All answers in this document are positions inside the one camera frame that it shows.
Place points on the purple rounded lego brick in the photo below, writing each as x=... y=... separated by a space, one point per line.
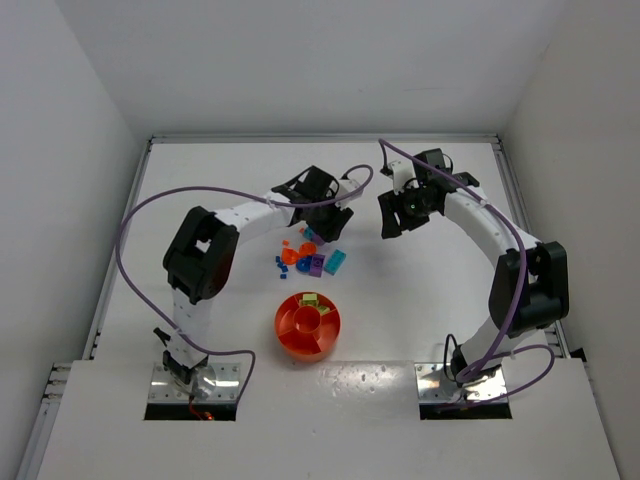
x=318 y=240

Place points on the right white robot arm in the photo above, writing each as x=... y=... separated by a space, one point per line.
x=530 y=287

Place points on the teal 2x4 lego brick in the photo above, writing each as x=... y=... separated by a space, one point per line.
x=334 y=262

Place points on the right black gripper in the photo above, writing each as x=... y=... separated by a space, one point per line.
x=396 y=209

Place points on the purple arch lego brick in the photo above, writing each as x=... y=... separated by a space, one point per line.
x=316 y=265

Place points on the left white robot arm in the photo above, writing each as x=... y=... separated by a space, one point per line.
x=199 y=259

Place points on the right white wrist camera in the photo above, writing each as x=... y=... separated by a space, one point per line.
x=402 y=174

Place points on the blue rounded lego brick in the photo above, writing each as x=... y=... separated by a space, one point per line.
x=303 y=265

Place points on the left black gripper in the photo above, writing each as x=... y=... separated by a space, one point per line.
x=326 y=220

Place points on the orange round divided container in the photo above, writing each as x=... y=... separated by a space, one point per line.
x=303 y=333

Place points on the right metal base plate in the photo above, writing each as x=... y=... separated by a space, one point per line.
x=436 y=387

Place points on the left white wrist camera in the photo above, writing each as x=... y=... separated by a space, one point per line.
x=348 y=189

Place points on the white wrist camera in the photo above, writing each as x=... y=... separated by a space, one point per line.
x=402 y=174
x=348 y=189

